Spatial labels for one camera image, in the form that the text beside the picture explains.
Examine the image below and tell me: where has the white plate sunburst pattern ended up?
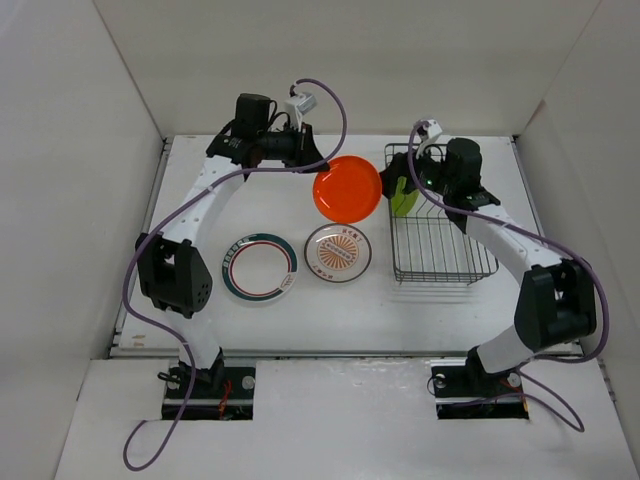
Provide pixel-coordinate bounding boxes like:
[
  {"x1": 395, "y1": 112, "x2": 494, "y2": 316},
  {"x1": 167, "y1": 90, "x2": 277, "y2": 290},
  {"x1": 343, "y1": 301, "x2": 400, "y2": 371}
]
[{"x1": 303, "y1": 223, "x2": 373, "y2": 284}]

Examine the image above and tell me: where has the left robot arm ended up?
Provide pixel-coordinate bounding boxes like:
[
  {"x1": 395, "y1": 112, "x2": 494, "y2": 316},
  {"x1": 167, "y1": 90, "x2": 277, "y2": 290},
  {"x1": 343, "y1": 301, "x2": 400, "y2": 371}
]
[{"x1": 134, "y1": 91, "x2": 328, "y2": 397}]

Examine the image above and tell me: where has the white plate green rim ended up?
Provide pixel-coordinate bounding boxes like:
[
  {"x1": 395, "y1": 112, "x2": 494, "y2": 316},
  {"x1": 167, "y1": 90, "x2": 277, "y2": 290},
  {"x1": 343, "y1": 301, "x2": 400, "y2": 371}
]
[{"x1": 221, "y1": 233, "x2": 299, "y2": 303}]

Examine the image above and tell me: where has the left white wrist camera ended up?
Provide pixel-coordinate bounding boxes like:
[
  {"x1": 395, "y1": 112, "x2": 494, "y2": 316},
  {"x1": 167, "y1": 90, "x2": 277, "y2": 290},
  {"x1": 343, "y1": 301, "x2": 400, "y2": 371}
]
[{"x1": 284, "y1": 92, "x2": 317, "y2": 130}]

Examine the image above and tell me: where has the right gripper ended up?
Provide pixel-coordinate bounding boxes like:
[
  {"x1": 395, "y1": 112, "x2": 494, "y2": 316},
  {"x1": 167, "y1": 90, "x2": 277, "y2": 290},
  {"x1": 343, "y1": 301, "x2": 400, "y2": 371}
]
[{"x1": 365, "y1": 140, "x2": 455, "y2": 199}]

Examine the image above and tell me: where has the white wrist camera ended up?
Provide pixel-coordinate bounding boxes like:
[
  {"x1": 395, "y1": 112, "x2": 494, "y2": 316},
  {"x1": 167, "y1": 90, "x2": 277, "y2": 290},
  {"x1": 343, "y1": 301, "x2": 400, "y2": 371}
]
[
  {"x1": 284, "y1": 92, "x2": 317, "y2": 130},
  {"x1": 417, "y1": 118, "x2": 443, "y2": 150}
]

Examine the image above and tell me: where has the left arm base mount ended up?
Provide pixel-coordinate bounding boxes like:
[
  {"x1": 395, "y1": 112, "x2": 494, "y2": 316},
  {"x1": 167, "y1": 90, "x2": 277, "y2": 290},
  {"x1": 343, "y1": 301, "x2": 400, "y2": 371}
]
[{"x1": 157, "y1": 365, "x2": 256, "y2": 421}]

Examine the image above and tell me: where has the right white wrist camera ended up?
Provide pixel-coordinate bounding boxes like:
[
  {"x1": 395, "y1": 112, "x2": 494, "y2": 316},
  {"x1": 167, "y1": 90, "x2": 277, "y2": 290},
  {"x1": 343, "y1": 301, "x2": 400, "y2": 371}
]
[{"x1": 417, "y1": 118, "x2": 443, "y2": 150}]

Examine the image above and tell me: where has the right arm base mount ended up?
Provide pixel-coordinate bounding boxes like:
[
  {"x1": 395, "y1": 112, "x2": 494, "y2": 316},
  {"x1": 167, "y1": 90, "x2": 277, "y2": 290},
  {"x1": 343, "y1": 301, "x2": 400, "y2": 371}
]
[{"x1": 428, "y1": 362, "x2": 529, "y2": 420}]

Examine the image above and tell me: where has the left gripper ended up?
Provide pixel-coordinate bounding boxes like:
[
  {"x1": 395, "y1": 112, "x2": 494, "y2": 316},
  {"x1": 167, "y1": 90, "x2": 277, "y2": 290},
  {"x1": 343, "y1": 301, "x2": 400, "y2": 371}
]
[{"x1": 257, "y1": 121, "x2": 330, "y2": 174}]

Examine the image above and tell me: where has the orange plate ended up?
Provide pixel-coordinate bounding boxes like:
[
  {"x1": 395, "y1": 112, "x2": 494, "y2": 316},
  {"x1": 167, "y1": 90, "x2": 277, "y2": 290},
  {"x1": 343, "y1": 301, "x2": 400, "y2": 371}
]
[{"x1": 312, "y1": 155, "x2": 382, "y2": 224}]

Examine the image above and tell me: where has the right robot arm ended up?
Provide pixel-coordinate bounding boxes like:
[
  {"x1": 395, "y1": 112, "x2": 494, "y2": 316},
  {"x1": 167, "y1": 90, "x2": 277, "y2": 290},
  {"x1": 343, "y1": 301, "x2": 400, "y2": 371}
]
[{"x1": 379, "y1": 138, "x2": 596, "y2": 394}]

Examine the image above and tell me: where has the grey wire dish rack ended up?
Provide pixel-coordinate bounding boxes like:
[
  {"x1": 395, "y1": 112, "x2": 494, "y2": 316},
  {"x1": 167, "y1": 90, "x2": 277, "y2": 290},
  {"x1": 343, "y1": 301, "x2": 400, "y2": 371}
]
[{"x1": 384, "y1": 140, "x2": 499, "y2": 285}]

